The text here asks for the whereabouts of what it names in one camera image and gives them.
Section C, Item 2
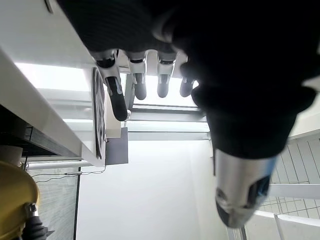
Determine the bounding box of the round patterned grille panel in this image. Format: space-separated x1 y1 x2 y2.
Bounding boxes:
91 66 109 160

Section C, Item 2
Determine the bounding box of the grey window frame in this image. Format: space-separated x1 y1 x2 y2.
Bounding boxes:
124 67 213 141

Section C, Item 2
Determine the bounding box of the grey square box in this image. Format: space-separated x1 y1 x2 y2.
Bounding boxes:
104 126 129 166

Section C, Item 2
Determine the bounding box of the thin black cable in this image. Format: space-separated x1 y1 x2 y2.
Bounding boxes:
20 156 107 179

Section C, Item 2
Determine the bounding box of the white rack frame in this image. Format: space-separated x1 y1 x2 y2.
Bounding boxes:
232 183 320 240

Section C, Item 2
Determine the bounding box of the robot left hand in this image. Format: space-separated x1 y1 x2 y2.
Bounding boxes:
56 0 320 229

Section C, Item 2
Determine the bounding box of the white horizontal rod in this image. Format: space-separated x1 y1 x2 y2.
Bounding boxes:
24 159 91 169

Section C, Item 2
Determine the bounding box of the beige round container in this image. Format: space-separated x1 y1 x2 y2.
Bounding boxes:
0 146 24 167

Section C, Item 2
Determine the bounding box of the yellow round dish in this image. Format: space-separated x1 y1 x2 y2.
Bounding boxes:
0 160 41 240

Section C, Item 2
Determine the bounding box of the white long counter edge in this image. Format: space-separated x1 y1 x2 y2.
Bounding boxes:
0 47 107 168

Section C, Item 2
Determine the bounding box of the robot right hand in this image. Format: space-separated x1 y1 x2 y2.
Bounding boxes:
21 201 55 240

